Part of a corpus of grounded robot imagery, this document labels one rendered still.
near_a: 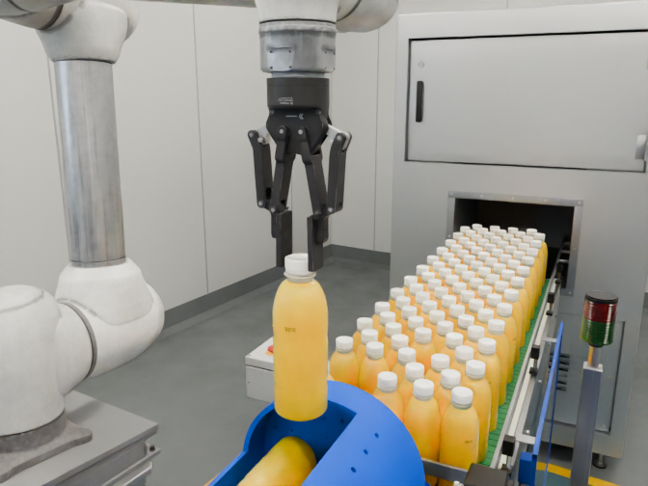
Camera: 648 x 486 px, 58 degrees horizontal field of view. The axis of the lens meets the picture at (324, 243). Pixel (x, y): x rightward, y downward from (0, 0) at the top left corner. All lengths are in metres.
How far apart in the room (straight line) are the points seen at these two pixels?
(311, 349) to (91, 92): 0.64
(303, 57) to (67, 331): 0.65
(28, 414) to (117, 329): 0.21
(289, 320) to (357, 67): 5.12
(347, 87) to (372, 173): 0.85
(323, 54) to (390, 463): 0.54
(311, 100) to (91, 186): 0.57
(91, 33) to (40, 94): 2.53
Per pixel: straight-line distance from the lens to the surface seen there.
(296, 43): 0.69
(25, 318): 1.06
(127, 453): 1.17
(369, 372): 1.34
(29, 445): 1.12
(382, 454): 0.85
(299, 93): 0.69
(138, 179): 4.08
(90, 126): 1.15
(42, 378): 1.09
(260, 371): 1.33
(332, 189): 0.70
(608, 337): 1.36
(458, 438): 1.19
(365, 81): 5.74
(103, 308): 1.16
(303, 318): 0.74
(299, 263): 0.74
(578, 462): 1.50
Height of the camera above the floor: 1.66
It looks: 14 degrees down
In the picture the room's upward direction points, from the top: straight up
